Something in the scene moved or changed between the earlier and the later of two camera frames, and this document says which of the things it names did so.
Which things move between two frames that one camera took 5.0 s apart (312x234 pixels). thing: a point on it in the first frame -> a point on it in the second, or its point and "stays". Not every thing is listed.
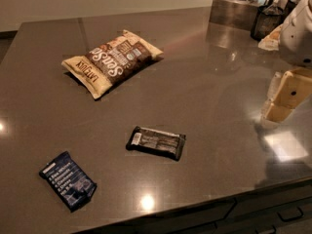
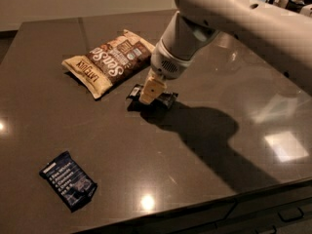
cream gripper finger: x=295 y=88 -> x=167 y=66
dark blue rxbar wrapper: x=73 y=185 stays
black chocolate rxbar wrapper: x=166 y=144 -> x=165 y=99
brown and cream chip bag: x=110 y=62 stays
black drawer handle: x=295 y=217 stays
